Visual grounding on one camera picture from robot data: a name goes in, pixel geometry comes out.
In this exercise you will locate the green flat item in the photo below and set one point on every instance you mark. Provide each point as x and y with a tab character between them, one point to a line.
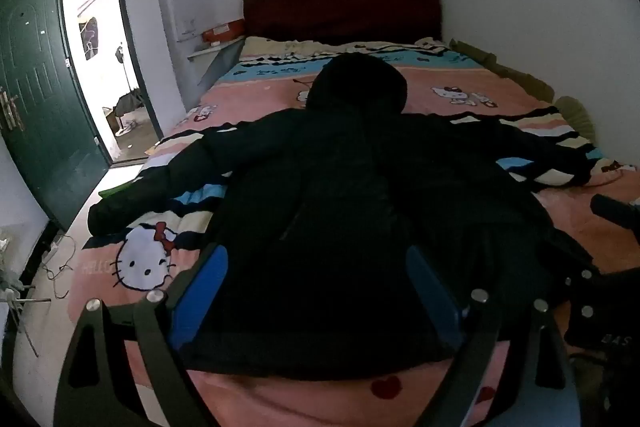
117	191

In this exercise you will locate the grey bedside table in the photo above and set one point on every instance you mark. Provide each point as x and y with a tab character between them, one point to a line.
222	62

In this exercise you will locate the dark red bed headboard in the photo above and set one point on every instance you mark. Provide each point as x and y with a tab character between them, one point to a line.
340	12

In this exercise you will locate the white metal rack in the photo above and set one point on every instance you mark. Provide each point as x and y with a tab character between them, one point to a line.
22	302

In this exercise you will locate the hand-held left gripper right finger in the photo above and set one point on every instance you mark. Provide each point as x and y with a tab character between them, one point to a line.
431	289

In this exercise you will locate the olive green cloth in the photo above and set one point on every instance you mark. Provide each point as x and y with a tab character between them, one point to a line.
520	79

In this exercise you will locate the dark hanging cloth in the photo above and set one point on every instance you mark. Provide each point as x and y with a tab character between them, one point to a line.
90	38

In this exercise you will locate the cardboard box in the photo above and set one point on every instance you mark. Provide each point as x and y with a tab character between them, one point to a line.
113	121

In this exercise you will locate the orange box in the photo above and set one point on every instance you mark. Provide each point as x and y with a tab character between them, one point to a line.
223	32

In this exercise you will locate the cartoon cat printed blanket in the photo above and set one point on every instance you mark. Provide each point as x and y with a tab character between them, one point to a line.
260	94

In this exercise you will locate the black hooded jacket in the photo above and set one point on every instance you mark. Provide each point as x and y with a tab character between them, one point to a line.
325	187

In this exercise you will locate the dark clothes pile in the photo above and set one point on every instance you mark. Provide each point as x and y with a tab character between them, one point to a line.
131	103

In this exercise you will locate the white power strip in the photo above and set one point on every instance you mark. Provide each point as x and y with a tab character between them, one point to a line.
54	249

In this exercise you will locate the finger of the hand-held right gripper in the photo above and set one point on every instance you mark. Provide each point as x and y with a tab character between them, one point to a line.
615	209

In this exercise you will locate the green metal door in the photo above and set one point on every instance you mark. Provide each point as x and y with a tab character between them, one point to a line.
45	107

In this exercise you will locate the black standing pole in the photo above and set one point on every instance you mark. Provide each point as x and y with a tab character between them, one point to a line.
122	67

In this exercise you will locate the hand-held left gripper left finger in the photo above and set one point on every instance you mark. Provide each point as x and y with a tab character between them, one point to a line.
200	289

